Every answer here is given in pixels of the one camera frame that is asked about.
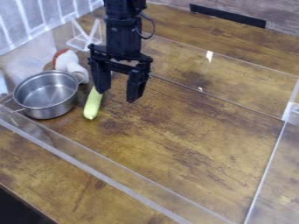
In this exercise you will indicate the clear acrylic stand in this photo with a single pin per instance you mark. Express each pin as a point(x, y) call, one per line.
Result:
point(81, 39)

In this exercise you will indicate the clear acrylic right barrier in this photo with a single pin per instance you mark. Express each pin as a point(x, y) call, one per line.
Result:
point(275, 204)

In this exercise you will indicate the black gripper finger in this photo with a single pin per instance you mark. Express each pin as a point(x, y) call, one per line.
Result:
point(100, 75)
point(137, 78)

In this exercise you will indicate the clear acrylic front barrier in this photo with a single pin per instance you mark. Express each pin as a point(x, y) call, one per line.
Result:
point(139, 187)

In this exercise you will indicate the black strip on table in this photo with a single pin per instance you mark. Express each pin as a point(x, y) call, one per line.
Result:
point(228, 16)

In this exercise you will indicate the stainless steel pot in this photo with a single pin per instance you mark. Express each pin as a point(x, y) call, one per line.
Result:
point(47, 95)

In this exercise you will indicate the clear acrylic barrier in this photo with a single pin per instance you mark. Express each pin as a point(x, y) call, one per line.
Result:
point(139, 187)
point(275, 204)

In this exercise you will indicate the red and white toy mushroom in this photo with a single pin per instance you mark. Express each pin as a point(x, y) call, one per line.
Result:
point(65, 61)

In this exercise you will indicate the green handled metal spoon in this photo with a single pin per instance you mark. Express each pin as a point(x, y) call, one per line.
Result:
point(92, 104)

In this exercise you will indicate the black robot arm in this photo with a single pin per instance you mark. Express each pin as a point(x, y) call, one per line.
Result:
point(124, 25)

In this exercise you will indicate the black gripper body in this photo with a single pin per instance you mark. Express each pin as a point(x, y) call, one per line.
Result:
point(104, 61)

